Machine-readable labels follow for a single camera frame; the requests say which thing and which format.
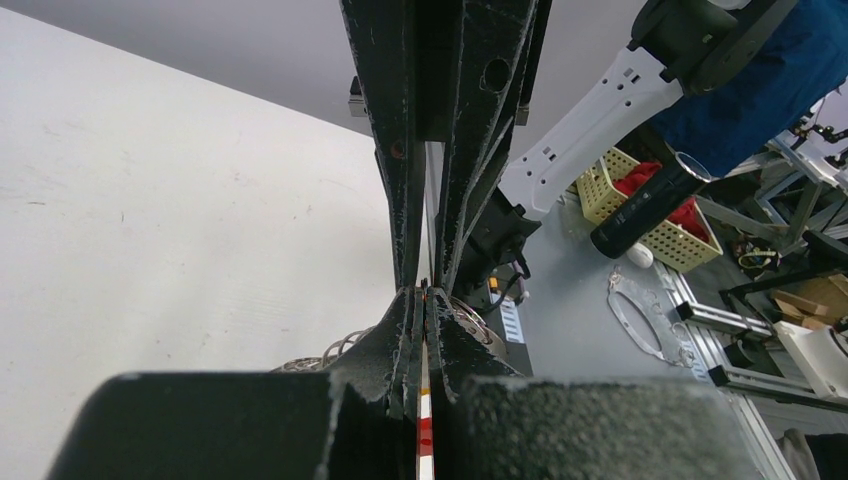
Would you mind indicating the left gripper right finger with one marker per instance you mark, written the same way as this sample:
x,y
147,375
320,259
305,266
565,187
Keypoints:
x,y
491,422

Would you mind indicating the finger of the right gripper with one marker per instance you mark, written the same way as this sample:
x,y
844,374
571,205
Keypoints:
x,y
381,36
495,58

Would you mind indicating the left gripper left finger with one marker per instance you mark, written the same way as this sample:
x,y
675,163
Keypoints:
x,y
354,419

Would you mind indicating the red handled keyring holder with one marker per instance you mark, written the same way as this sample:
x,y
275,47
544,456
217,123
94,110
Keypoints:
x,y
467,318

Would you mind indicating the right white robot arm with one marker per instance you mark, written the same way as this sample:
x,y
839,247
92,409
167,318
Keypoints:
x,y
676,49

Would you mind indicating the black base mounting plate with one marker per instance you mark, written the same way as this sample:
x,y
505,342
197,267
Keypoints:
x,y
507,324

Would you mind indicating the beige perforated basket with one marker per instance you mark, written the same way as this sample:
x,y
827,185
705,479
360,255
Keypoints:
x,y
684,241

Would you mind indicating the black cylinder flask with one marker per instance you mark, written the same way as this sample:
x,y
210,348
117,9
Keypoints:
x,y
658,198

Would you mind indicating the person in blue shirt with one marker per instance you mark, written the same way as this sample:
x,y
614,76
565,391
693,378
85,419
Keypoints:
x,y
803,61

